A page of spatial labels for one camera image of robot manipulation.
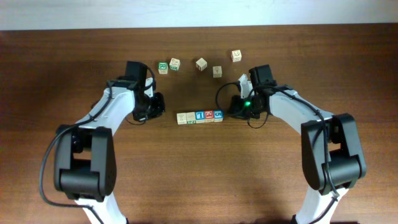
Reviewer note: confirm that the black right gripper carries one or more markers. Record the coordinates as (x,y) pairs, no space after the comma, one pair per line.
(235,107)

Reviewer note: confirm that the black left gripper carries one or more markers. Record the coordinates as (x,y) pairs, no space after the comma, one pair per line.
(158,107)

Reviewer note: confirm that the blue 5 wooden block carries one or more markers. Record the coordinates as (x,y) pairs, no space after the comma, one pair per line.
(218,115)

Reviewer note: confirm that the wooden block red U side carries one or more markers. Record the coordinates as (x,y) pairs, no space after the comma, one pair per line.
(181,118)

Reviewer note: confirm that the red E wooden block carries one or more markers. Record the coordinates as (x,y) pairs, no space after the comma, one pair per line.
(209,116)

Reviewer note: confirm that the green N wooden block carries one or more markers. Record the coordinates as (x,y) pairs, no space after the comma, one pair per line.
(191,118)

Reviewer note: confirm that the blue I wooden block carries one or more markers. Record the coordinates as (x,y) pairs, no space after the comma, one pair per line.
(199,117)

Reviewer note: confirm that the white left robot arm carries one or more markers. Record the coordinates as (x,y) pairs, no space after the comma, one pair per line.
(85,162)

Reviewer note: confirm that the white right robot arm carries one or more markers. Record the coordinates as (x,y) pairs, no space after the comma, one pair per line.
(332,155)

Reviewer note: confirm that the green R wooden block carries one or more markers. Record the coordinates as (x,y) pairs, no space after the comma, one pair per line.
(163,68)

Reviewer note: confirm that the wooden M block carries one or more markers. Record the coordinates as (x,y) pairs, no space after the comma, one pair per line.
(217,72)

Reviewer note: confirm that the plain wooden K block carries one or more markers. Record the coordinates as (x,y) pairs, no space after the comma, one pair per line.
(236,55)

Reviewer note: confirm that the green B wooden block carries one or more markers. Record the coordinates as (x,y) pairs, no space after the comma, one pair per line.
(174,64)

